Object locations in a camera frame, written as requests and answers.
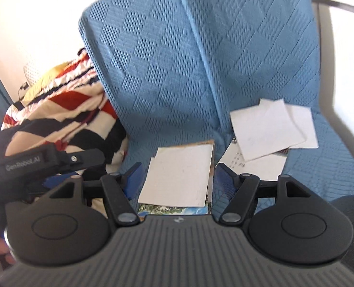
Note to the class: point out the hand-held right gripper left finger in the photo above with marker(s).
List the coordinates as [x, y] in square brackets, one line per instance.
[135, 179]

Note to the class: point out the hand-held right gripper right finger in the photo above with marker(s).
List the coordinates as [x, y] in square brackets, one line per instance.
[224, 181]

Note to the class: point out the tan illustrated book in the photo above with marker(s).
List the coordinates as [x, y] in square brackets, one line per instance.
[206, 142]

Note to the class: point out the white quilted pad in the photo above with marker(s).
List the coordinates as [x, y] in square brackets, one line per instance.
[33, 73]

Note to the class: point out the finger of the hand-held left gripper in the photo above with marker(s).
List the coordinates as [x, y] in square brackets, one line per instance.
[81, 157]
[63, 179]

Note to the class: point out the red black striped blanket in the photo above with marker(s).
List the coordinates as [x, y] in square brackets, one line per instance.
[75, 116]

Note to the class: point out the colourful photo cover notebook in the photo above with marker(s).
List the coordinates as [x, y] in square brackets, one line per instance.
[171, 210]

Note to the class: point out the black charger plug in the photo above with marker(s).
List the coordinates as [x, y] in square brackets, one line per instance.
[22, 89]

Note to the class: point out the lined notebook with photo cover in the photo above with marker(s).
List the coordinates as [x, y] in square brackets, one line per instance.
[260, 167]

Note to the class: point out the blue textured sofa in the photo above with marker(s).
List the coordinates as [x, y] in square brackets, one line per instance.
[171, 65]

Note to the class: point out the yellow pillow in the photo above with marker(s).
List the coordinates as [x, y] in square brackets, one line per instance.
[54, 74]

